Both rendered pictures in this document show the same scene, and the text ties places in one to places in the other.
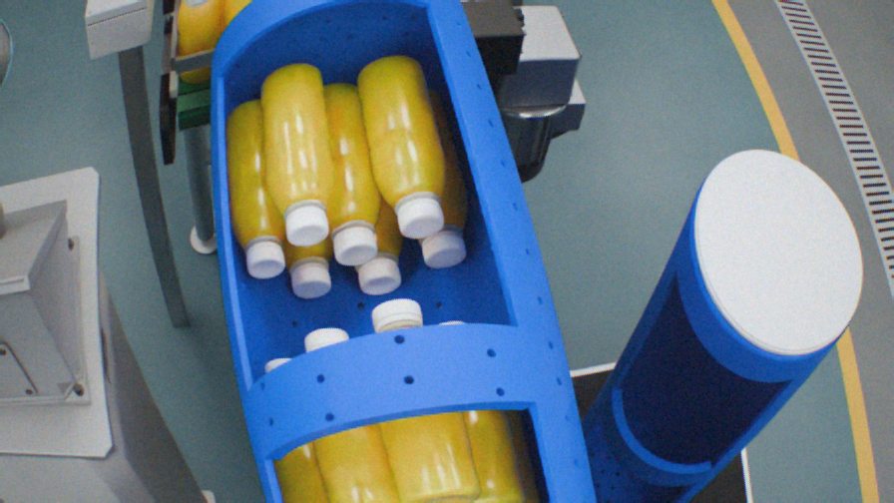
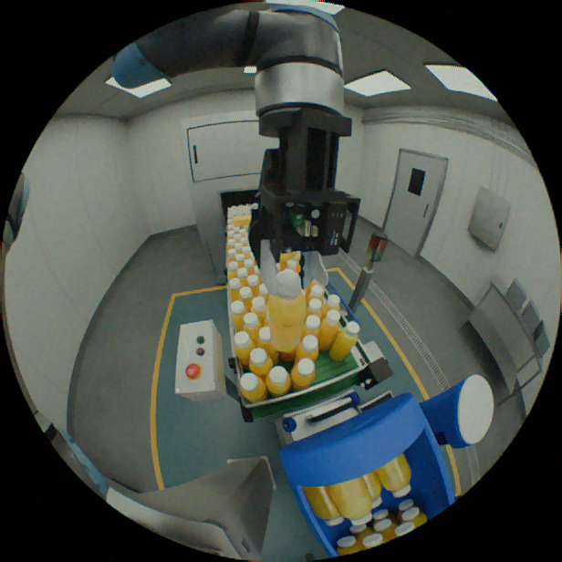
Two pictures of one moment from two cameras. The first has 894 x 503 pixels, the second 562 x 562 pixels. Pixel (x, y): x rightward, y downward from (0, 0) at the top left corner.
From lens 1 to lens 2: 0.96 m
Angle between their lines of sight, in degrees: 20
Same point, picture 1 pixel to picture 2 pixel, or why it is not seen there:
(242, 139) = (314, 490)
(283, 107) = (345, 491)
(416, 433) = not seen: outside the picture
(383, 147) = (390, 480)
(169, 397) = (252, 431)
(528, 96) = not seen: hidden behind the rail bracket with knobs
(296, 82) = not seen: hidden behind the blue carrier
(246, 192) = (324, 510)
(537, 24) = (371, 350)
